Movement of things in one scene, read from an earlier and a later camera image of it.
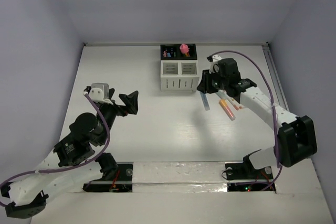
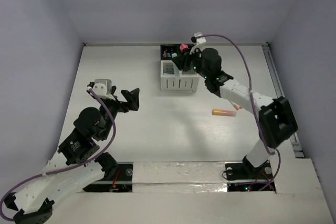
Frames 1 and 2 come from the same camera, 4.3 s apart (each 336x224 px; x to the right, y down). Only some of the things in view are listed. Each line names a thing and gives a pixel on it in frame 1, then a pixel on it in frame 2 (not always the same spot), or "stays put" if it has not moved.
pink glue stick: x=184 y=49 stays put
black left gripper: x=121 y=108 stays put
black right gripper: x=205 y=86 -> x=183 y=61
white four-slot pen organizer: x=179 y=71 stays put
